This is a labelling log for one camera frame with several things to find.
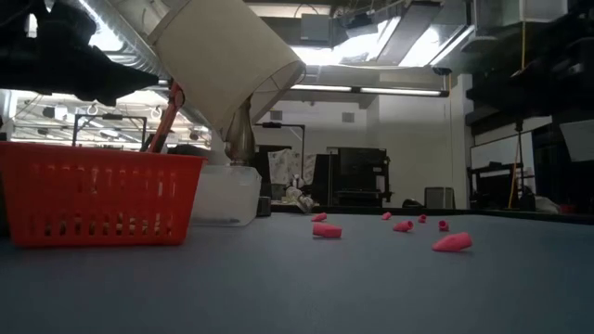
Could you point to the silver ventilation duct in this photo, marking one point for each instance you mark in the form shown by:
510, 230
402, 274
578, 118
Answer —
125, 42

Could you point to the white panel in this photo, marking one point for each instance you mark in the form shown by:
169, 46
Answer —
577, 139

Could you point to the clear plastic bin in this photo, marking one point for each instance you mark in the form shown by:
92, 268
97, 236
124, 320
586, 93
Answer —
227, 195

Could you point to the black dome object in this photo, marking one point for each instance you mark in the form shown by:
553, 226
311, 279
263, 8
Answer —
412, 203

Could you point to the black equipment rack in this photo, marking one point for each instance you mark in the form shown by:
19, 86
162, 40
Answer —
357, 176

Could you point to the black shelf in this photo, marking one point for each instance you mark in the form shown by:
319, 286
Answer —
492, 185

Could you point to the gray bin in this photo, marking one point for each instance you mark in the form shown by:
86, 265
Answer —
439, 198

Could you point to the white ceiling duct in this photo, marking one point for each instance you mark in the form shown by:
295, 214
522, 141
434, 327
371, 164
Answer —
533, 11

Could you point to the red slotted plastic basket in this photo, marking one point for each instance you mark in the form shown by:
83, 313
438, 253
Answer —
102, 204

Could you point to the whiteboard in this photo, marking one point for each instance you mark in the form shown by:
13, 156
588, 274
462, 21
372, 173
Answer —
501, 150

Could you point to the white patterned banner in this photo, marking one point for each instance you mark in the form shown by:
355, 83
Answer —
285, 164

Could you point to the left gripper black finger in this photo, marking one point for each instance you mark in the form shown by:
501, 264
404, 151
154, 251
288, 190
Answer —
130, 79
109, 97

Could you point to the small black cylinder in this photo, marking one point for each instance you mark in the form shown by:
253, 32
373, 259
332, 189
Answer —
263, 207

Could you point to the red desk lamp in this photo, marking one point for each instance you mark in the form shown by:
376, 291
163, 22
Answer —
167, 120

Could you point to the fluorescent ceiling light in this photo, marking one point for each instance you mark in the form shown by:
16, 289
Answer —
371, 89

